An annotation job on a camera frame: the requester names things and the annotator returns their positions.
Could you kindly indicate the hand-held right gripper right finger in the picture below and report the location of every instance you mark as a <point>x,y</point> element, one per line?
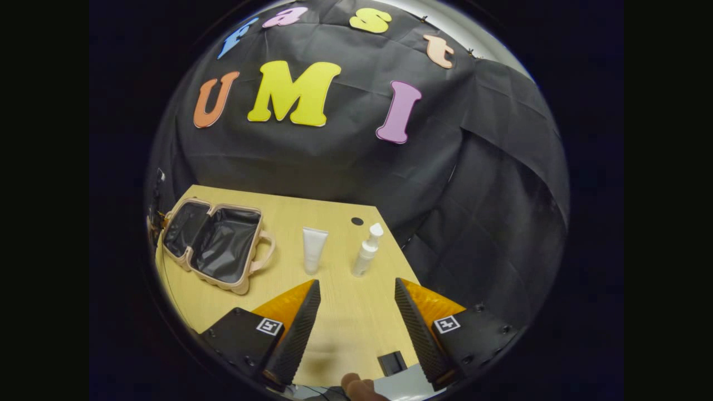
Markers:
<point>419,334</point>

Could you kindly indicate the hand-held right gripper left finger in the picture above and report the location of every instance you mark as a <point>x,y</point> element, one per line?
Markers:
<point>298,340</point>

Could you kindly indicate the white pump bottle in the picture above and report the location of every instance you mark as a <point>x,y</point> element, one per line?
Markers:
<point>365,259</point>

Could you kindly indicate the white squeeze tube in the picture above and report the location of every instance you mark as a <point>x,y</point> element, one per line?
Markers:
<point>313,248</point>

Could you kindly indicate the small black box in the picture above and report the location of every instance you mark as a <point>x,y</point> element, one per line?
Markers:
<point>392,363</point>

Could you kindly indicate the black backdrop cloth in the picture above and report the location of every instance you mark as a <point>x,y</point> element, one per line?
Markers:
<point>345,161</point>

